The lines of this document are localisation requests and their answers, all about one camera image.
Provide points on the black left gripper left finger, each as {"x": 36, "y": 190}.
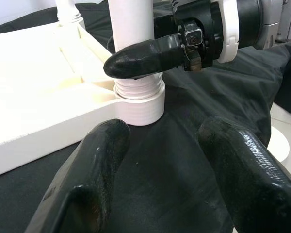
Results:
{"x": 87, "y": 184}

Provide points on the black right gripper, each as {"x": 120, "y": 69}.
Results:
{"x": 206, "y": 26}

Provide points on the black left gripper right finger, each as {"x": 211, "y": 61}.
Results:
{"x": 252, "y": 189}

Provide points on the white plastic table leg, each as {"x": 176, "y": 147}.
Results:
{"x": 66, "y": 9}
{"x": 131, "y": 21}

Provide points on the white plastic table top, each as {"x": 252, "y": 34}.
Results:
{"x": 38, "y": 85}

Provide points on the black cloth table cover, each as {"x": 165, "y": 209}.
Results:
{"x": 165, "y": 170}

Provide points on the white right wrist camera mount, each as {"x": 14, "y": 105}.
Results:
{"x": 230, "y": 31}

